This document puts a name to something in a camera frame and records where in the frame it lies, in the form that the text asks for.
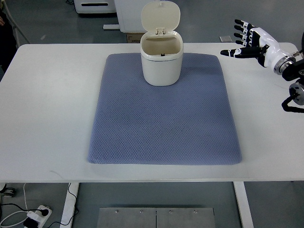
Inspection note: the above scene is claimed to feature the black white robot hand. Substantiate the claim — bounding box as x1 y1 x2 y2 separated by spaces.
220 19 295 75

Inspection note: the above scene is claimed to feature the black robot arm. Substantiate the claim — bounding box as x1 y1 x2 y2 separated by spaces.
281 59 304 113

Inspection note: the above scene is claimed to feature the white trash bin open lid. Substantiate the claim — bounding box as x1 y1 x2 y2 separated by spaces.
140 0 183 86

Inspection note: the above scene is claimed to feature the grey floor socket plate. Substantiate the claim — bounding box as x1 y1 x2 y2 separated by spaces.
219 36 233 43

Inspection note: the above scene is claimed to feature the blue textured mat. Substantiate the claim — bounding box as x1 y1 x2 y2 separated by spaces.
87 53 242 165

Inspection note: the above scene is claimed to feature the cardboard box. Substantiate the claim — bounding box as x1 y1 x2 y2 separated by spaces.
126 33 144 43

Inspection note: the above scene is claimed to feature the white cabinet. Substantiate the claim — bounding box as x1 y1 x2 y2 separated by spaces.
103 0 152 33

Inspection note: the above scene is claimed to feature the right white table leg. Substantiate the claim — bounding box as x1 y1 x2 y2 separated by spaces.
233 181 254 228

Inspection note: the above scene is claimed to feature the white table leg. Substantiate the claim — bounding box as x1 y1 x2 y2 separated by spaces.
233 181 254 228
59 182 79 228

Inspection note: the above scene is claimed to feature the white appliance with slot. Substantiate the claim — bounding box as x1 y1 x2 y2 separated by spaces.
74 0 116 14

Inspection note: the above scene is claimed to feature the metal floor plate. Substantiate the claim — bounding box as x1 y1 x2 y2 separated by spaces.
97 207 216 228

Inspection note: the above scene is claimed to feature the person in dark clothes left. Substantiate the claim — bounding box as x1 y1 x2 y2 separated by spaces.
0 11 17 73

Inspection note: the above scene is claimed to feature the left white table leg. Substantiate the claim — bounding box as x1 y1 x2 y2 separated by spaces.
59 182 79 228

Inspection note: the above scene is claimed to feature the white power strip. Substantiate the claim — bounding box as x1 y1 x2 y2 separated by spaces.
23 205 52 228

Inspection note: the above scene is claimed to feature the caster wheel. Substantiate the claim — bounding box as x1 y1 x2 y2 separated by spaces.
0 183 15 198

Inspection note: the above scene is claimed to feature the black power cable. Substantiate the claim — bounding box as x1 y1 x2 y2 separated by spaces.
45 182 79 226

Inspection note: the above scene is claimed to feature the white power cable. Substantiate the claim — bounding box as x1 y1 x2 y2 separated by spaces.
0 182 31 226

